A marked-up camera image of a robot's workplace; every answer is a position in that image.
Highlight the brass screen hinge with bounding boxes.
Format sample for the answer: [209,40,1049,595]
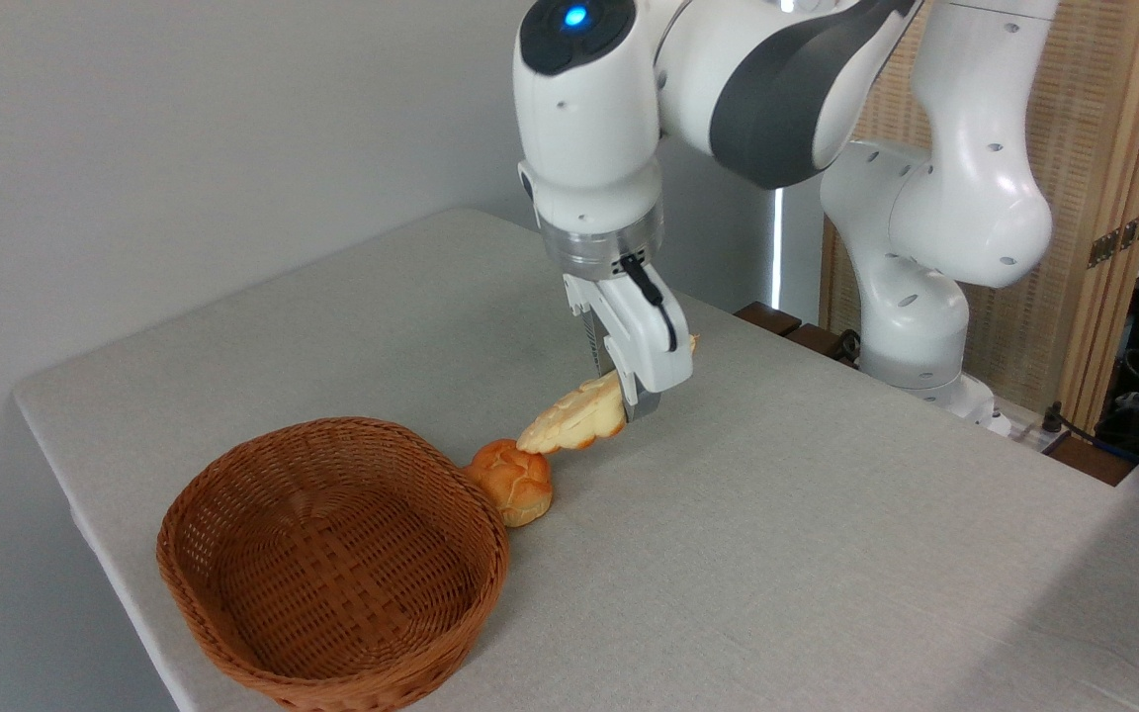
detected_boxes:
[1088,210,1139,269]

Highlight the brown wicker basket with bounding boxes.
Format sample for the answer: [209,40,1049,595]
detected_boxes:
[156,416,511,712]

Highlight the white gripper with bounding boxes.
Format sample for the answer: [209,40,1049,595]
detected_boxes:
[563,265,695,424]

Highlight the round orange bread bun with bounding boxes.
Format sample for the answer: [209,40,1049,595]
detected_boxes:
[462,439,553,528]

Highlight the white power strip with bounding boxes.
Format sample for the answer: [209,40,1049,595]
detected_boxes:
[997,413,1067,453]

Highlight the long braided bread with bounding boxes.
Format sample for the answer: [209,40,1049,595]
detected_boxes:
[516,334,699,456]

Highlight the white vertical light strip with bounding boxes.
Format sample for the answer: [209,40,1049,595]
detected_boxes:
[772,188,788,311]

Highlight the grey tablecloth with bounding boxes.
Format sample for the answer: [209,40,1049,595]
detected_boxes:
[14,208,1139,712]

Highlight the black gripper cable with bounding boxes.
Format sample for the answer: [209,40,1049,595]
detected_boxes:
[619,254,679,354]

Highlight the dark brown wooden board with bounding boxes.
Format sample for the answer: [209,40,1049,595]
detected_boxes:
[736,302,1136,488]

